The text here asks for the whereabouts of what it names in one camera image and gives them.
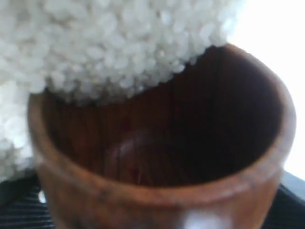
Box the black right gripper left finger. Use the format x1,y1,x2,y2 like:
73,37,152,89
0,175,54,229

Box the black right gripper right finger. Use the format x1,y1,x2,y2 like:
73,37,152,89
262,172,305,229

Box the brown wooden cup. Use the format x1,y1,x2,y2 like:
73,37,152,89
28,45,296,229

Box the white ceramic rice bowl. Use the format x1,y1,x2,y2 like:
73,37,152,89
0,0,245,181

